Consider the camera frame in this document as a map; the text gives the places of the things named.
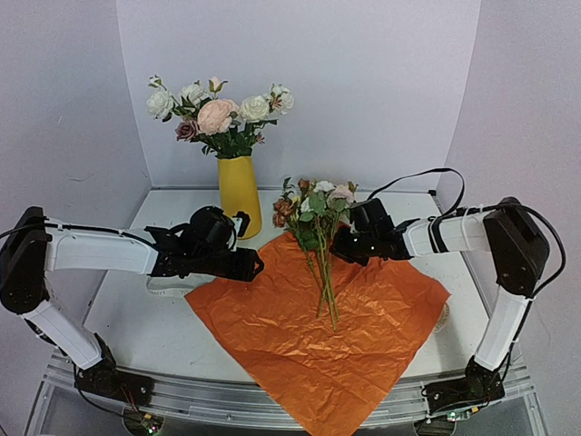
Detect yellow ceramic vase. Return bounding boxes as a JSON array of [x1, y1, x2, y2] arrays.
[[218, 156, 262, 239]]

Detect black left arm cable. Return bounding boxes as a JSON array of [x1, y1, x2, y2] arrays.
[[0, 222, 51, 242]]

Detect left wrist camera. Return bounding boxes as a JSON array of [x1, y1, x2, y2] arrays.
[[230, 211, 251, 239]]

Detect white and pink flowers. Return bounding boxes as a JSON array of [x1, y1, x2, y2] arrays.
[[146, 74, 295, 159]]

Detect orange yellow wrapping paper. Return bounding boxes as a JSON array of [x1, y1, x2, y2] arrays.
[[186, 234, 448, 435]]

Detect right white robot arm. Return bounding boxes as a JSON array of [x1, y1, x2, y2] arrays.
[[331, 197, 566, 417]]

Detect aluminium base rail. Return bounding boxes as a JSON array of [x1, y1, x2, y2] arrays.
[[25, 353, 548, 435]]

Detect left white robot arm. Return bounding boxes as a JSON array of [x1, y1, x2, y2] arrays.
[[1, 206, 264, 406]]

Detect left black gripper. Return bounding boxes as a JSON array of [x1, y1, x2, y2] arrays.
[[194, 248, 266, 282]]

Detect loose bouquet flower stems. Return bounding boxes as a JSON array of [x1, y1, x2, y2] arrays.
[[272, 177, 358, 328]]

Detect cream printed ribbon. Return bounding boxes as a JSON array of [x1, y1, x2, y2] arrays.
[[146, 274, 215, 298]]

